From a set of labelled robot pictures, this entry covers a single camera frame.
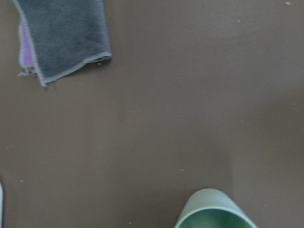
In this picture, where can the green cup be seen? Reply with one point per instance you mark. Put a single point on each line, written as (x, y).
(211, 208)

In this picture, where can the beige rabbit tray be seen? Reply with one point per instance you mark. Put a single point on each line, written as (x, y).
(1, 204)

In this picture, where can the grey folded cloth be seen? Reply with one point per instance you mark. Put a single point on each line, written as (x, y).
(58, 37)

